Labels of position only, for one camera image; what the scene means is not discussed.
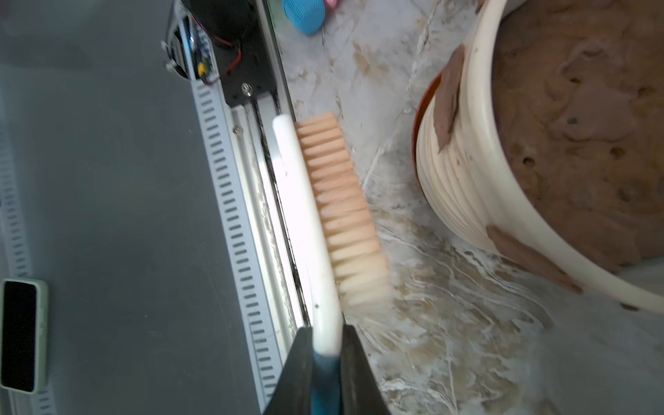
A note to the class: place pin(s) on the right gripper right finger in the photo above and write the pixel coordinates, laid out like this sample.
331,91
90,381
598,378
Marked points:
360,394

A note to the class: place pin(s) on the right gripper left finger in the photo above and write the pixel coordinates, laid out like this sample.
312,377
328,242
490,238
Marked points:
292,395

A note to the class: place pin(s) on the cream ceramic pot with soil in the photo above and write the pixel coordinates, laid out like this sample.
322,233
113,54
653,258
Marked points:
558,141

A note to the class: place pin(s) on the dried mud patch front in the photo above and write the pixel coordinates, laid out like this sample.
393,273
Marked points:
530,259

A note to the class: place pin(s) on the dried mud patch side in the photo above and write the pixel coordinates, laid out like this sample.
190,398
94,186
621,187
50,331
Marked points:
446,97

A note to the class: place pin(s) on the green framed black device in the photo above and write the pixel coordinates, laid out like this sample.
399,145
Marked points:
24,335

